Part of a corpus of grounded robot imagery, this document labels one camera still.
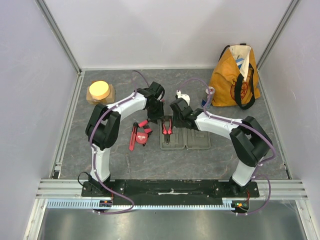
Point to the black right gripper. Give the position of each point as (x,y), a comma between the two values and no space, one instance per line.
(178,121)

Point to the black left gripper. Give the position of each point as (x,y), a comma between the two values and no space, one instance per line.
(153,118)

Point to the pink handled pliers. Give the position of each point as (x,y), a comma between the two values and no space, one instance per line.
(167,128)

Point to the grey plastic tool case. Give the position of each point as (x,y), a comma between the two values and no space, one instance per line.
(183,138)

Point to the pink utility knife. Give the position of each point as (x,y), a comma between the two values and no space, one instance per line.
(133,136)

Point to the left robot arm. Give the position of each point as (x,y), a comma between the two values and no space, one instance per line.
(103,126)

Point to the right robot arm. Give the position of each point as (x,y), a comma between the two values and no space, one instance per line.
(250,141)

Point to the hex keys in pink holder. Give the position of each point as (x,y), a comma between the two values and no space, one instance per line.
(145,126)

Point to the energy drink can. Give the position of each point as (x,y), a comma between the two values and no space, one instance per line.
(207,97)

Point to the pink tape measure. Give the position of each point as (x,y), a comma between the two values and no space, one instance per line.
(141,138)

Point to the yellow round sponge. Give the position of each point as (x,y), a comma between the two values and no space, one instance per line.
(99,90)

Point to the yellow tote bag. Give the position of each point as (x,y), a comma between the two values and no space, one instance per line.
(235,78)

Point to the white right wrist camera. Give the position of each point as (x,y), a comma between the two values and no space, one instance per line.
(184,96)

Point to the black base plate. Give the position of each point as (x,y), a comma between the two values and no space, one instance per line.
(187,187)

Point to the grey cable duct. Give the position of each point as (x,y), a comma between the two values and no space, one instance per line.
(102,205)

